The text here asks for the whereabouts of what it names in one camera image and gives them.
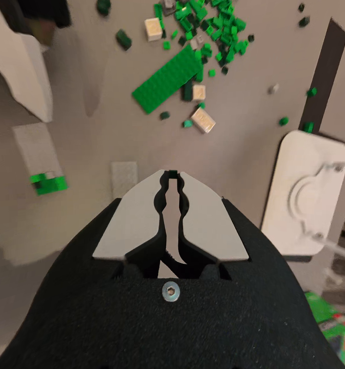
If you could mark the green instruction booklet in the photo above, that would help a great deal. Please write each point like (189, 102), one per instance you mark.
(331, 325)

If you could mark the white square brick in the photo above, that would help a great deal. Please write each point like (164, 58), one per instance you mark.
(199, 92)
(153, 28)

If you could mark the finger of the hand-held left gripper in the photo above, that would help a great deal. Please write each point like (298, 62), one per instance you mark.
(25, 75)

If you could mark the white rounded board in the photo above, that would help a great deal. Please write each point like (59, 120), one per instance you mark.
(288, 184)

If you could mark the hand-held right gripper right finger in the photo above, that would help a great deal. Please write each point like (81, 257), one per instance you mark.
(210, 222)

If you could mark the long green baseplate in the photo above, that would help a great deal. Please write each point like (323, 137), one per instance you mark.
(166, 80)

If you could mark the small grey brick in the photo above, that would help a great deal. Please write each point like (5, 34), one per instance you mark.
(273, 88)

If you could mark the grey plate with green tiles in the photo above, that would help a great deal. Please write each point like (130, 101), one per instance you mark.
(123, 175)
(37, 150)

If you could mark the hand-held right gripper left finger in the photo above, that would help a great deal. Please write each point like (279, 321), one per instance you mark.
(132, 219)

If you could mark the white rectangular brick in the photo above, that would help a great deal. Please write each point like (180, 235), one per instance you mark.
(203, 120)

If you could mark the clear acrylic bracket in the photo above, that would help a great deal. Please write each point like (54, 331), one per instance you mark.
(313, 178)

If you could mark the black tape strip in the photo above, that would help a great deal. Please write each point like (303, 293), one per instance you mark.
(325, 72)

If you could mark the pile of green bricks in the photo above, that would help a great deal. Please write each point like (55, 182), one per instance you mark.
(227, 28)

